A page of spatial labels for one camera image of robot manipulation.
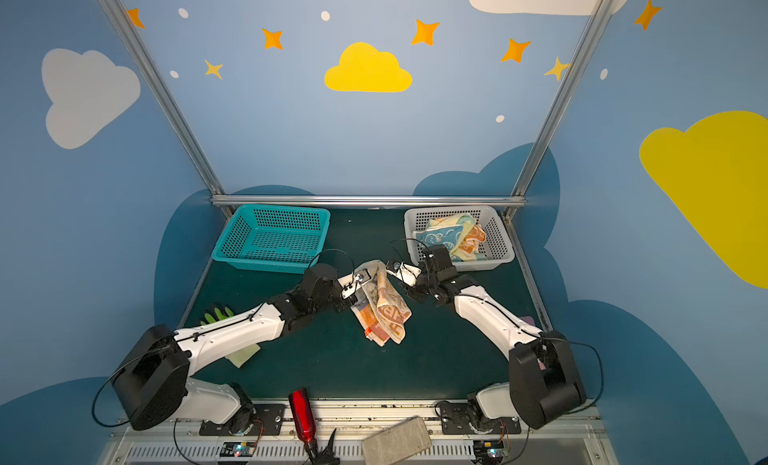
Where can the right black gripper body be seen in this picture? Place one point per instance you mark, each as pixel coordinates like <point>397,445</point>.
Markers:
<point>421,283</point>

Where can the blue bunny pattern towel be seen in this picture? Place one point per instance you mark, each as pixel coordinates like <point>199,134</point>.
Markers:
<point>450,237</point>

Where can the cream RABBIT lettered towel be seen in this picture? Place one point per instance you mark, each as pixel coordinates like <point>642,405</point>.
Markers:
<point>379,308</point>

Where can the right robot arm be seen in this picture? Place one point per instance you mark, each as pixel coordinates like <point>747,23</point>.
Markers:
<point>544,382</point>

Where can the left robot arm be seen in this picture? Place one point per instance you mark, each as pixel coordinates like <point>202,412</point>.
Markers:
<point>155,382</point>

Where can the orange patterned towel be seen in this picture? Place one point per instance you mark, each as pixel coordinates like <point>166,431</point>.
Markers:
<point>471,242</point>

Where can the teal plastic basket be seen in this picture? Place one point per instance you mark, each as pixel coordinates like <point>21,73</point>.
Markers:
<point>269,238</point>

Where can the yellow-green towel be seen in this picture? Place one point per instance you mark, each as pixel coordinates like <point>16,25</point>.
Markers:
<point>464,222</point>

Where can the white plastic basket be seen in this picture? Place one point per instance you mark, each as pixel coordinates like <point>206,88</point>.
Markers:
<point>495,251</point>

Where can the yellow-green sticky paper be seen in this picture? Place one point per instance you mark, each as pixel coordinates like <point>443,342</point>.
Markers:
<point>242,356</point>

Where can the green rubber glove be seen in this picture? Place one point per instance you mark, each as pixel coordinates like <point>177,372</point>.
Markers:
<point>215,315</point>

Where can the red metal bottle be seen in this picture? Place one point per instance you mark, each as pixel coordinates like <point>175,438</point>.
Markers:
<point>303,417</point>

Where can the grey sponge block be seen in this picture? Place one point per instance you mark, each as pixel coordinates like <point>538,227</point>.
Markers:
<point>397,443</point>

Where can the black clamp tool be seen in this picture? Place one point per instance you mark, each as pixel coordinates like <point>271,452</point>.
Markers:
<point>326,456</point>

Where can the right green circuit board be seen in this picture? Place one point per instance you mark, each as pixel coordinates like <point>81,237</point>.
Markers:
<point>488,452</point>

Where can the green circuit board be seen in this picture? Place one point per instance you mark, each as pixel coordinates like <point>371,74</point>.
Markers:
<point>488,452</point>
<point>237,450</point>

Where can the left green circuit board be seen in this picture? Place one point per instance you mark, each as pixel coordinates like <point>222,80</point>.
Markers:
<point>237,450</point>

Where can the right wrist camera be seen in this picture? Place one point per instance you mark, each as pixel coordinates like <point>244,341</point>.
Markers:
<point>405,273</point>

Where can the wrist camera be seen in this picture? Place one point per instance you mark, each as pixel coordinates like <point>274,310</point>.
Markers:
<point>352,282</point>
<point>405,273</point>

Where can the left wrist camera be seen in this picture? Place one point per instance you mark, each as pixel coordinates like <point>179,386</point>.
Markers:
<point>352,282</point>

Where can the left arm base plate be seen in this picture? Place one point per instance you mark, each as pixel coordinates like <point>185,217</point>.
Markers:
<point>257,419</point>

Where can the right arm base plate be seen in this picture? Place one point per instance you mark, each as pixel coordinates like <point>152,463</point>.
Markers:
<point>466,418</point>

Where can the right aluminium frame post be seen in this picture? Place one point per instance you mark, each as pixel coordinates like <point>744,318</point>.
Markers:
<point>580,59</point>

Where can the aluminium frame post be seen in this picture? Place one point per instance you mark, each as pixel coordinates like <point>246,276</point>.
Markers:
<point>131,38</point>
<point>580,59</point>

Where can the left aluminium frame post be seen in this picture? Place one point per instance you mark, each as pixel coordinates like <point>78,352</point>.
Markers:
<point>131,38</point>

